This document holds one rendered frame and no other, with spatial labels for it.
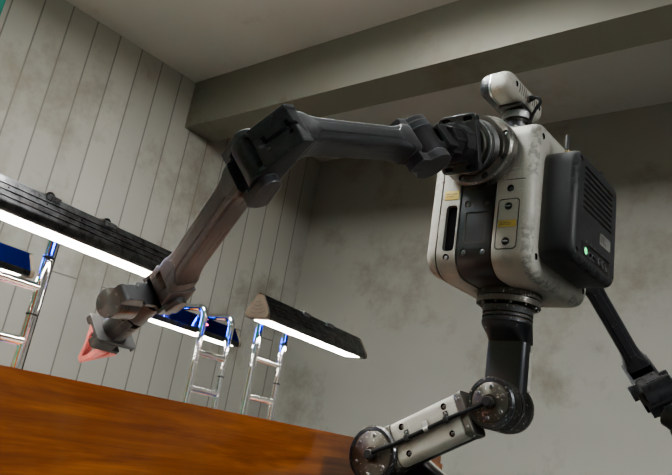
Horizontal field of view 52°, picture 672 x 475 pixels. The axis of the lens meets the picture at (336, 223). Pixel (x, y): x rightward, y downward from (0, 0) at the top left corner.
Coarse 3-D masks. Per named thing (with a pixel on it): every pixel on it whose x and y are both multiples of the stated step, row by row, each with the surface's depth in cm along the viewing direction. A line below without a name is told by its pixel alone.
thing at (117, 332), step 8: (88, 320) 135; (96, 320) 136; (104, 320) 137; (112, 320) 135; (120, 320) 134; (128, 320) 134; (96, 328) 134; (104, 328) 135; (112, 328) 135; (120, 328) 135; (128, 328) 135; (136, 328) 136; (96, 336) 133; (104, 336) 134; (112, 336) 135; (120, 336) 136; (128, 336) 137; (112, 344) 136; (120, 344) 137; (128, 344) 139
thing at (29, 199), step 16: (0, 176) 128; (0, 192) 125; (16, 192) 129; (32, 192) 133; (0, 208) 125; (16, 208) 127; (32, 208) 131; (48, 208) 135; (64, 208) 139; (48, 224) 133; (64, 224) 137; (80, 224) 141; (96, 224) 146; (80, 240) 140; (96, 240) 143; (112, 240) 148; (128, 240) 153; (144, 240) 159; (128, 256) 150; (144, 256) 155; (160, 256) 161
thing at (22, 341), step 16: (48, 192) 138; (112, 224) 150; (48, 240) 157; (48, 256) 155; (0, 272) 145; (48, 272) 155; (32, 288) 152; (32, 304) 152; (32, 320) 151; (0, 336) 145; (16, 336) 148; (32, 336) 152; (16, 352) 148
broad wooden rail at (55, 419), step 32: (0, 384) 93; (32, 384) 97; (64, 384) 102; (0, 416) 93; (32, 416) 97; (64, 416) 102; (96, 416) 106; (128, 416) 112; (160, 416) 118; (192, 416) 125; (224, 416) 132; (0, 448) 93; (32, 448) 97; (64, 448) 101; (96, 448) 106; (128, 448) 112; (160, 448) 118; (192, 448) 125; (224, 448) 132; (256, 448) 141; (288, 448) 150; (320, 448) 162
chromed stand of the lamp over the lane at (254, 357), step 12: (288, 336) 235; (252, 348) 220; (252, 360) 218; (264, 360) 223; (252, 372) 218; (276, 372) 230; (276, 384) 229; (252, 396) 217; (276, 396) 228; (240, 408) 214
